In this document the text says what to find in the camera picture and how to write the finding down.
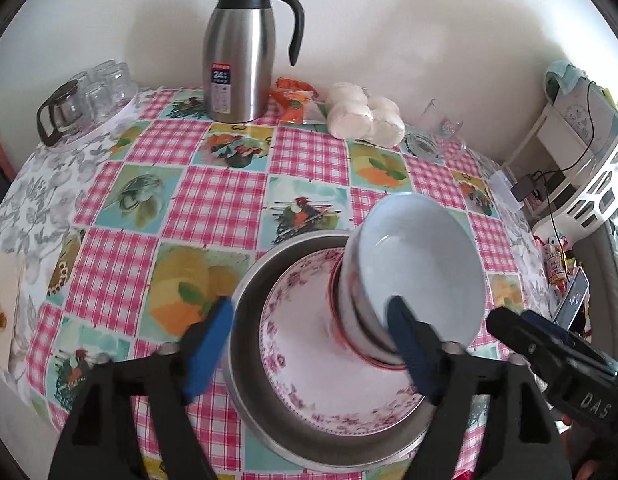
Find pink floral round plate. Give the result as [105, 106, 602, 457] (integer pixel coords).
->
[259, 249, 427, 436]

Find smartphone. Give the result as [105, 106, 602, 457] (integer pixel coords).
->
[553, 266, 590, 328]

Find glass cups in holder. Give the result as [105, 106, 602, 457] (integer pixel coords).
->
[37, 80, 90, 147]

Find small red white bottle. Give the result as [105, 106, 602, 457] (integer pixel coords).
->
[536, 235, 572, 288]

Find orange snack packet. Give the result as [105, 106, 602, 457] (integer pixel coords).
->
[268, 77, 331, 126]

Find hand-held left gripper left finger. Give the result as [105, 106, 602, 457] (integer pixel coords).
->
[48, 296, 235, 480]

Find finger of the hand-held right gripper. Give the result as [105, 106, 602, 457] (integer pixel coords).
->
[486, 306, 617, 378]
[522, 309, 605, 356]

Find tall clear glass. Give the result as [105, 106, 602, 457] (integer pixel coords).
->
[419, 97, 447, 133]

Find light blue cloth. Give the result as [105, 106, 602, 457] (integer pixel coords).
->
[546, 59, 592, 106]

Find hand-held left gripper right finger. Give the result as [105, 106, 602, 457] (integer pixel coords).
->
[386, 296, 572, 480]

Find white steamed bun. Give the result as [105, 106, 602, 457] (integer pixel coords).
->
[329, 82, 368, 106]

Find white plastic basket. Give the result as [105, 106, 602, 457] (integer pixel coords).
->
[532, 142, 618, 233]

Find light blue bowl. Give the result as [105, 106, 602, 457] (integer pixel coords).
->
[339, 192, 486, 361]

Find stainless steel basin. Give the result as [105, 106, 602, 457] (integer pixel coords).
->
[228, 230, 437, 461]

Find white plastic box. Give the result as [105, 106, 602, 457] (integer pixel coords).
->
[489, 169, 526, 212]

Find white plastic basket shelf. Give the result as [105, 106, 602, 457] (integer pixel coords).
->
[504, 60, 618, 186]

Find beige paper sheet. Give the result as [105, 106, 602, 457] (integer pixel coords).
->
[0, 252, 28, 376]

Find black charger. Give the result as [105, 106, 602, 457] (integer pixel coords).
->
[510, 174, 546, 202]

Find clear glass cup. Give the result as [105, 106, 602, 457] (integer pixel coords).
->
[81, 82, 112, 122]
[90, 60, 117, 86]
[109, 62, 138, 106]

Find stainless steel thermos jug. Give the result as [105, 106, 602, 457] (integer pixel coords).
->
[204, 0, 306, 123]

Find pink checked tablecloth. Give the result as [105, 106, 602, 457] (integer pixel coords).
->
[26, 87, 545, 480]

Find black cable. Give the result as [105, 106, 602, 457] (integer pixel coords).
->
[536, 82, 597, 233]

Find strawberry print bowl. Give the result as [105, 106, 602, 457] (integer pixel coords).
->
[328, 250, 407, 372]

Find bag of white buns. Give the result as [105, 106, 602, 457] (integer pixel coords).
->
[327, 100, 375, 139]
[366, 96, 406, 149]

